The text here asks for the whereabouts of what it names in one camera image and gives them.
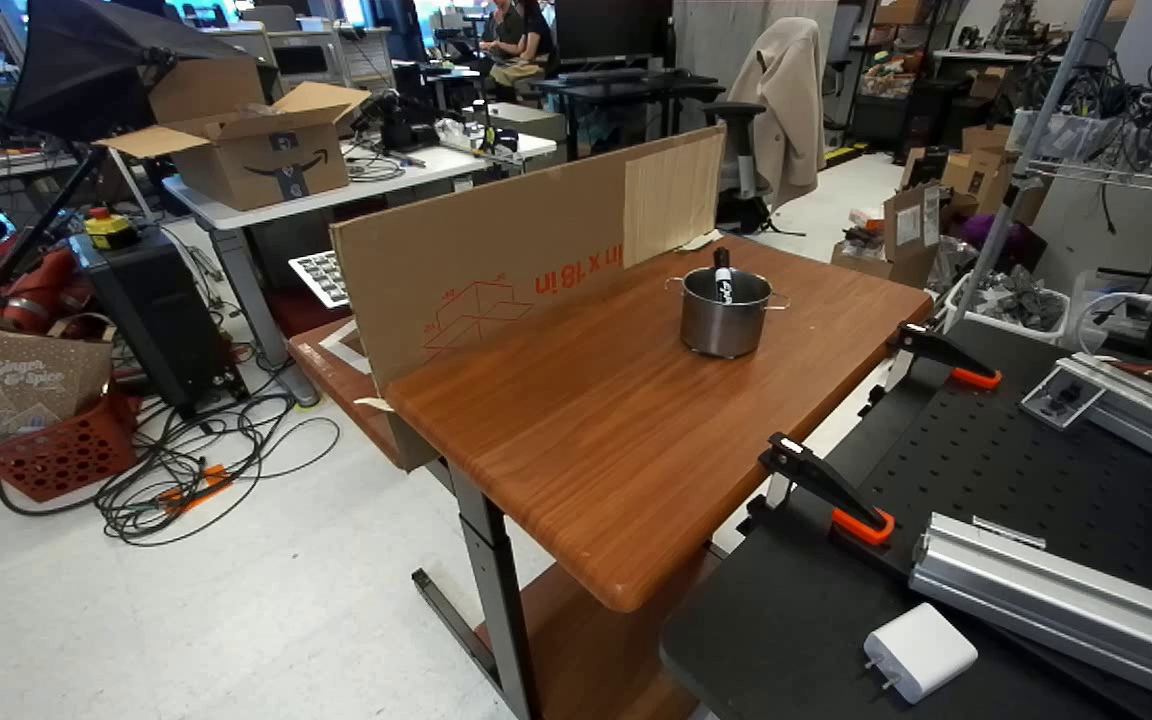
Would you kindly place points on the checkered calibration board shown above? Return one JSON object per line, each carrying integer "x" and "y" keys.
{"x": 322, "y": 277}

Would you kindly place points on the black photo umbrella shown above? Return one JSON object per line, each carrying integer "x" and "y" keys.
{"x": 91, "y": 63}

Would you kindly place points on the grey metal table leg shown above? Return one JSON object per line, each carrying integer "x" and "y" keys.
{"x": 499, "y": 584}

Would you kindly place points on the red plastic basket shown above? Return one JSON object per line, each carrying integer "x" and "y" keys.
{"x": 60, "y": 452}

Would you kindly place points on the large black orange clamp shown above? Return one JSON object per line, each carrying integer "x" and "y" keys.
{"x": 825, "y": 489}

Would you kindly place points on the yellow red emergency stop button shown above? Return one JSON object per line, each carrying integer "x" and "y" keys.
{"x": 108, "y": 225}

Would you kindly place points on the wide aluminium extrusion rail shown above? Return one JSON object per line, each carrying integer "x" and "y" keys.
{"x": 1068, "y": 605}

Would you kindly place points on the stacked small cardboard boxes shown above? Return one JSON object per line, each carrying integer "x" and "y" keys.
{"x": 983, "y": 171}

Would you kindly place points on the black perforated breadboard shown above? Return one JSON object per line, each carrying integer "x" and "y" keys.
{"x": 1000, "y": 465}

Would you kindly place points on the brown cardboard divider panel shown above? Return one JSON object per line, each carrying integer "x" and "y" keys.
{"x": 499, "y": 264}

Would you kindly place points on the small black orange clamp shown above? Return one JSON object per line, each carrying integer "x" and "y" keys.
{"x": 947, "y": 354}

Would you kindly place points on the black and silver marker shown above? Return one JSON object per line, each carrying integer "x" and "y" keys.
{"x": 720, "y": 269}

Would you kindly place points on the white power adapter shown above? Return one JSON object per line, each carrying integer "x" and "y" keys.
{"x": 921, "y": 649}

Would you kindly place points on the beige jacket on chair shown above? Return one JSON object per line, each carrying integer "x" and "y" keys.
{"x": 779, "y": 107}

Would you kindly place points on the brown paper bag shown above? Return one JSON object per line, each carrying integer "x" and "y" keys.
{"x": 11, "y": 382}

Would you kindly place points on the red robot arm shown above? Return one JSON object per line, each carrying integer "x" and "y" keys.
{"x": 31, "y": 292}

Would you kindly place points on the grey office desk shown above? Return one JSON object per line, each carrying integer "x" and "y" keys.
{"x": 338, "y": 193}

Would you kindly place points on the silver metal pot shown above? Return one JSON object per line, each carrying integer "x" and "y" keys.
{"x": 720, "y": 328}

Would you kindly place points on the open cardboard box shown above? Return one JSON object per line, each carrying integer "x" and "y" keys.
{"x": 263, "y": 154}

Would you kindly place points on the slanted grey metal pole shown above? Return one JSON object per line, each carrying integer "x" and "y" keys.
{"x": 1022, "y": 162}

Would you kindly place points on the orange power strip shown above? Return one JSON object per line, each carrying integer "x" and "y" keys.
{"x": 196, "y": 489}

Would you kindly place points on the seated person in dark shirt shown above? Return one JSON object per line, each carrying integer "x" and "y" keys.
{"x": 522, "y": 38}

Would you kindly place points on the black controller tower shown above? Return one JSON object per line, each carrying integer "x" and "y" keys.
{"x": 158, "y": 320}

